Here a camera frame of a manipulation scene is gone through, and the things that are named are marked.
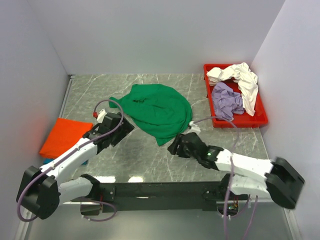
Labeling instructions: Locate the green t shirt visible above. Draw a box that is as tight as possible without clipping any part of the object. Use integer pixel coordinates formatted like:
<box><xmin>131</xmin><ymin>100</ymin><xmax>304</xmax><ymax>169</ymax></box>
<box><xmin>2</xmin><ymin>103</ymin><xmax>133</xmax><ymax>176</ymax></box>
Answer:
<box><xmin>109</xmin><ymin>84</ymin><xmax>193</xmax><ymax>146</ymax></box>

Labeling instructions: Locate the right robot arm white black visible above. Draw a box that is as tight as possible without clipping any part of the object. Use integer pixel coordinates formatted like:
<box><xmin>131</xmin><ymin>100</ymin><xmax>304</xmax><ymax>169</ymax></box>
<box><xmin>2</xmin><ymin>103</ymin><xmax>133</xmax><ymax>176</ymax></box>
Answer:
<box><xmin>167</xmin><ymin>132</ymin><xmax>305</xmax><ymax>210</ymax></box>

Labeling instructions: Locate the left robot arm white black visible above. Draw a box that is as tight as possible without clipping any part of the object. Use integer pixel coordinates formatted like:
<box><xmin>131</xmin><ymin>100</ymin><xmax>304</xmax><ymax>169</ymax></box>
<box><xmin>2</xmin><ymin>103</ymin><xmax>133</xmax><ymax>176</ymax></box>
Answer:
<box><xmin>16</xmin><ymin>112</ymin><xmax>135</xmax><ymax>221</ymax></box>

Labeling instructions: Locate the folded orange t shirt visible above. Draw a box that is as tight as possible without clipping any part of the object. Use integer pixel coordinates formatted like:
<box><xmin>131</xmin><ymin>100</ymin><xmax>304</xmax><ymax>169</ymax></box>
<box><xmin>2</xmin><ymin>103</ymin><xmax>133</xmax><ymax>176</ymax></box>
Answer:
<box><xmin>39</xmin><ymin>118</ymin><xmax>93</xmax><ymax>164</ymax></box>

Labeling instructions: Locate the lilac t shirt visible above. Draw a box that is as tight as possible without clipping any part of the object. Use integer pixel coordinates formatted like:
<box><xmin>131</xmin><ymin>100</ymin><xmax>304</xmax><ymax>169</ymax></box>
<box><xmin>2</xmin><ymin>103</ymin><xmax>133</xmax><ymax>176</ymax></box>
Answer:
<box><xmin>211</xmin><ymin>82</ymin><xmax>245</xmax><ymax>121</ymax></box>

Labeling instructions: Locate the red plastic bin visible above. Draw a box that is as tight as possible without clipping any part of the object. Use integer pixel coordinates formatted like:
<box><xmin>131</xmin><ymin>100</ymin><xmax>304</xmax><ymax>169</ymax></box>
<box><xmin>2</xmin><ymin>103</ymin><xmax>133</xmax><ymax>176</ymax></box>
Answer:
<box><xmin>203</xmin><ymin>63</ymin><xmax>268</xmax><ymax>128</ymax></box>

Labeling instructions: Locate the folded teal t shirt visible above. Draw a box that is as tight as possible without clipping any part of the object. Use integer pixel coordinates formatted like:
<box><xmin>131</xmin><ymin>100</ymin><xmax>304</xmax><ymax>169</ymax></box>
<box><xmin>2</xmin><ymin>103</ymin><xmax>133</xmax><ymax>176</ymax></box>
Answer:
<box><xmin>42</xmin><ymin>128</ymin><xmax>96</xmax><ymax>166</ymax></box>

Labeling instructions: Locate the white t shirt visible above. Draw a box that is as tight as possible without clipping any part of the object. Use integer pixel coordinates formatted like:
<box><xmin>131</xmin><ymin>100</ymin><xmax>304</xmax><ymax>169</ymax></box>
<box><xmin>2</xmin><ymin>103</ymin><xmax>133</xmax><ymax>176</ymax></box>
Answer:
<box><xmin>206</xmin><ymin>62</ymin><xmax>259</xmax><ymax>117</ymax></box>

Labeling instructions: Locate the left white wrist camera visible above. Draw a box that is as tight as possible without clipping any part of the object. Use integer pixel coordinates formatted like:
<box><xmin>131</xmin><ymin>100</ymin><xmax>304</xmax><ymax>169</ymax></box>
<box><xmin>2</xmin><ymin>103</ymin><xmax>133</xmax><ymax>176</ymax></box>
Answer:
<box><xmin>92</xmin><ymin>109</ymin><xmax>107</xmax><ymax>123</ymax></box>

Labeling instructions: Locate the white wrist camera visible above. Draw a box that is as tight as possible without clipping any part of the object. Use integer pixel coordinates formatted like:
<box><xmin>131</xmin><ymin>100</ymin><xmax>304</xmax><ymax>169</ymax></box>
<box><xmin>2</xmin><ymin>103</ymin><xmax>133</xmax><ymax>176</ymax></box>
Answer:
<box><xmin>187</xmin><ymin>121</ymin><xmax>201</xmax><ymax>134</ymax></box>
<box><xmin>92</xmin><ymin>109</ymin><xmax>107</xmax><ymax>123</ymax></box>

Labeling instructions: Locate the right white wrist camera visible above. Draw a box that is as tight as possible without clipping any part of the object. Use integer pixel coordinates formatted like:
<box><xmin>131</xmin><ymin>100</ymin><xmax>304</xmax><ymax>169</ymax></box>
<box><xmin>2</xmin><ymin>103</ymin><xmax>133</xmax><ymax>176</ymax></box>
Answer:
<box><xmin>187</xmin><ymin>121</ymin><xmax>201</xmax><ymax>134</ymax></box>

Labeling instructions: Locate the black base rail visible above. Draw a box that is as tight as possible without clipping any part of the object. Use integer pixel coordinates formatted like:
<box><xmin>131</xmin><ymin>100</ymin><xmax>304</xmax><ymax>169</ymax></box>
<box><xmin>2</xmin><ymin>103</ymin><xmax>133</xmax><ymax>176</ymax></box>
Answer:
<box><xmin>69</xmin><ymin>181</ymin><xmax>251</xmax><ymax>216</ymax></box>

